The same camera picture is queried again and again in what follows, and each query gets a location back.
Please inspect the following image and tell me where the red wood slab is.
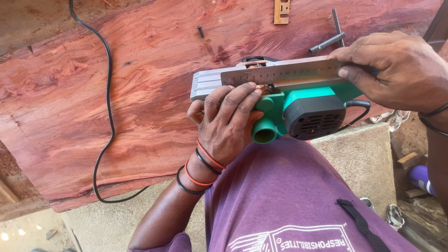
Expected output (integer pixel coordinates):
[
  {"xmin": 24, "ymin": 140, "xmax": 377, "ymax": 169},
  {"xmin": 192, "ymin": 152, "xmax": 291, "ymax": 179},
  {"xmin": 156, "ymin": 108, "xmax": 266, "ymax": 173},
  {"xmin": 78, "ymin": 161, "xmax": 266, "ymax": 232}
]
[{"xmin": 0, "ymin": 0, "xmax": 448, "ymax": 213}]

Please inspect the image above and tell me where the person's right hand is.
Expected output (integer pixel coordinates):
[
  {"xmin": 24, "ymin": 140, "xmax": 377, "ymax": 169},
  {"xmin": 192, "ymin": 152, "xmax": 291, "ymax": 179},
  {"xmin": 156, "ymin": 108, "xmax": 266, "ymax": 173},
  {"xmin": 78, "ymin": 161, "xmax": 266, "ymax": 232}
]
[{"xmin": 327, "ymin": 31, "xmax": 448, "ymax": 113}]

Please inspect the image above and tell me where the green electric planer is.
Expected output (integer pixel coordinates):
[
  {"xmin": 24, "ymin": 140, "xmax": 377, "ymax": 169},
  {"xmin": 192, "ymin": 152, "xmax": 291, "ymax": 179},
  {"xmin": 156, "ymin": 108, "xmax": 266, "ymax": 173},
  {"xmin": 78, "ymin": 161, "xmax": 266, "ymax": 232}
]
[{"xmin": 190, "ymin": 56, "xmax": 371, "ymax": 145}]

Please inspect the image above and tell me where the black power cable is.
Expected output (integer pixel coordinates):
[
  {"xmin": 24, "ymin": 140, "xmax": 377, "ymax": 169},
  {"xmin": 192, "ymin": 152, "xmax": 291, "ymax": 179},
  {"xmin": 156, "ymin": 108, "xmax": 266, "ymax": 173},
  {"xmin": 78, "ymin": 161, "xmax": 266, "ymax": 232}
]
[{"xmin": 68, "ymin": 0, "xmax": 371, "ymax": 204}]

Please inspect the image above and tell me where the dark metal bar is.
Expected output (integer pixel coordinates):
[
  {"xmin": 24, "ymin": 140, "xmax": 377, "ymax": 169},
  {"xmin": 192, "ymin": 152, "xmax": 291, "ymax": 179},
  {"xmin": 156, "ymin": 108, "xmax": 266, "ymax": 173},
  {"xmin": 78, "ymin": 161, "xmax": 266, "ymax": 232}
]
[{"xmin": 422, "ymin": 0, "xmax": 448, "ymax": 54}]

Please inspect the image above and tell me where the thin black wristband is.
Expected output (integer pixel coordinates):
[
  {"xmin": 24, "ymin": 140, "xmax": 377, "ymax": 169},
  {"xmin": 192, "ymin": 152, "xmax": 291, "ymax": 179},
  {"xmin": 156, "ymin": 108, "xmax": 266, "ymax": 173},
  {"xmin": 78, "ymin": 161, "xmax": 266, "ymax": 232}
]
[
  {"xmin": 418, "ymin": 117, "xmax": 448, "ymax": 137},
  {"xmin": 418, "ymin": 103, "xmax": 448, "ymax": 118}
]

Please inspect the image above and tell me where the person's left hand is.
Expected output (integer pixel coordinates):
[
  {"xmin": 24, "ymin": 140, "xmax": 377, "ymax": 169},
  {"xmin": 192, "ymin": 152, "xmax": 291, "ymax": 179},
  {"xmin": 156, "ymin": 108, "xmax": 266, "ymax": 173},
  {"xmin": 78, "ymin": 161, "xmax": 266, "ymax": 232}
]
[{"xmin": 187, "ymin": 82, "xmax": 265, "ymax": 168}]

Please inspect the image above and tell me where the steel ruler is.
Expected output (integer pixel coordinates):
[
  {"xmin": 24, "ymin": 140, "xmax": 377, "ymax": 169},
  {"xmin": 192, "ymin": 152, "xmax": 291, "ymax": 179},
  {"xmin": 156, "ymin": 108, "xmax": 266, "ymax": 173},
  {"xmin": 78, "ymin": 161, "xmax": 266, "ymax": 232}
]
[{"xmin": 220, "ymin": 59, "xmax": 345, "ymax": 87}]

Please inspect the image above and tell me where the flat wood offcut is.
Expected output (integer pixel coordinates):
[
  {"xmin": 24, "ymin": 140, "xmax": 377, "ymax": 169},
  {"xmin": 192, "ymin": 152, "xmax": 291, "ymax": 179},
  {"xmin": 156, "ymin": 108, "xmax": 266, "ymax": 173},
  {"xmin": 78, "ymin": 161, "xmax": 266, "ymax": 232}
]
[{"xmin": 405, "ymin": 188, "xmax": 430, "ymax": 199}]

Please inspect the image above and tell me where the black fabric strap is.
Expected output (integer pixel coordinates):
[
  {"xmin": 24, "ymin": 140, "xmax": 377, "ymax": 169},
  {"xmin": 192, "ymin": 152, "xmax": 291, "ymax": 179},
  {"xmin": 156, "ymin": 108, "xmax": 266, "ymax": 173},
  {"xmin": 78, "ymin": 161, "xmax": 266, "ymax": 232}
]
[{"xmin": 336, "ymin": 198, "xmax": 391, "ymax": 252}]

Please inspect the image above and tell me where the weathered wood plank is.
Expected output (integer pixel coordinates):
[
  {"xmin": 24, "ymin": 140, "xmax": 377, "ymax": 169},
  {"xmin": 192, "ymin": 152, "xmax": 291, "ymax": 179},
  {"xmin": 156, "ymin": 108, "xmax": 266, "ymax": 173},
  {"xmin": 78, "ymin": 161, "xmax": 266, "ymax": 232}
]
[{"xmin": 0, "ymin": 140, "xmax": 50, "ymax": 222}]

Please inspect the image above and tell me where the purple plastic bottle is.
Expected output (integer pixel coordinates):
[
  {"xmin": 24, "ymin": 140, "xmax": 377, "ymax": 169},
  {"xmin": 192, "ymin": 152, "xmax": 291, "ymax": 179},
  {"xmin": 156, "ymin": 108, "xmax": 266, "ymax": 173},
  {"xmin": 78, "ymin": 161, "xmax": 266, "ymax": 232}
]
[{"xmin": 408, "ymin": 165, "xmax": 437, "ymax": 197}]

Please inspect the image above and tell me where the grey T-handle socket wrench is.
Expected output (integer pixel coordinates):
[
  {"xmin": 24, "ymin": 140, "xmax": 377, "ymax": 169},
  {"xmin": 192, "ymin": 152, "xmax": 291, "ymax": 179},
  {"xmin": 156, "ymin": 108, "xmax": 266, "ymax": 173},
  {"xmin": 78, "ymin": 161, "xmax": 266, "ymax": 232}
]
[{"xmin": 308, "ymin": 8, "xmax": 347, "ymax": 56}]

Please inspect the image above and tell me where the small wood offcut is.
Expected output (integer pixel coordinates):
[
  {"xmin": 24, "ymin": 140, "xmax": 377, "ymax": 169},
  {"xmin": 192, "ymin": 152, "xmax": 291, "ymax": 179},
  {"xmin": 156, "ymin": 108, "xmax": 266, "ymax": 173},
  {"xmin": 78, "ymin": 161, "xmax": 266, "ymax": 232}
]
[{"xmin": 397, "ymin": 152, "xmax": 419, "ymax": 171}]

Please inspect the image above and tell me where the grey concrete block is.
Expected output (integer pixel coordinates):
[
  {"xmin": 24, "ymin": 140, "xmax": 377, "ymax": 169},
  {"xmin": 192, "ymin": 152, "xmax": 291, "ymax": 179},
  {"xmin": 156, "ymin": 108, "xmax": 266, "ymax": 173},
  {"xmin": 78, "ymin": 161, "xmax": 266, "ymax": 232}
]
[{"xmin": 61, "ymin": 122, "xmax": 397, "ymax": 252}]

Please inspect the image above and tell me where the red wristband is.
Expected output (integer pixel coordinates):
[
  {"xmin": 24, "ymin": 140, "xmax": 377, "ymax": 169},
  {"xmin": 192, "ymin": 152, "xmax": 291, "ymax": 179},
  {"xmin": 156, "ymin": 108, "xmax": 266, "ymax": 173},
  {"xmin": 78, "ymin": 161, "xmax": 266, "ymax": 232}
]
[
  {"xmin": 184, "ymin": 159, "xmax": 218, "ymax": 187},
  {"xmin": 196, "ymin": 140, "xmax": 227, "ymax": 170}
]

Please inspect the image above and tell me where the white sandal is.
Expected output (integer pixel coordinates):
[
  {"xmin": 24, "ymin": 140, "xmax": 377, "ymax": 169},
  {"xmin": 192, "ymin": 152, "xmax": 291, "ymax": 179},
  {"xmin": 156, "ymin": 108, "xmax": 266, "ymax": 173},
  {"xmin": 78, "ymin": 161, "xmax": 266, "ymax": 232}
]
[
  {"xmin": 386, "ymin": 204, "xmax": 405, "ymax": 232},
  {"xmin": 369, "ymin": 110, "xmax": 411, "ymax": 132}
]

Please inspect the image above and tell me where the purple printed shirt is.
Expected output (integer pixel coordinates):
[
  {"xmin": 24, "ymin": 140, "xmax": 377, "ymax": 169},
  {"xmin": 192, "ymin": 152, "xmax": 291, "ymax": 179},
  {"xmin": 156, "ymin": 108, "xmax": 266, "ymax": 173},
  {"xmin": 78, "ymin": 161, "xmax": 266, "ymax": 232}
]
[{"xmin": 128, "ymin": 136, "xmax": 420, "ymax": 252}]

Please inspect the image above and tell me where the tan slotted metal plate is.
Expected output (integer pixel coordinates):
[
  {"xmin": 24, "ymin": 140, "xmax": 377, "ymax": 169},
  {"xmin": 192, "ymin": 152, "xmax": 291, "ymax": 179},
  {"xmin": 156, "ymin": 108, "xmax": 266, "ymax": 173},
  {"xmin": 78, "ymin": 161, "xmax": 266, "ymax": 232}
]
[{"xmin": 273, "ymin": 0, "xmax": 291, "ymax": 25}]

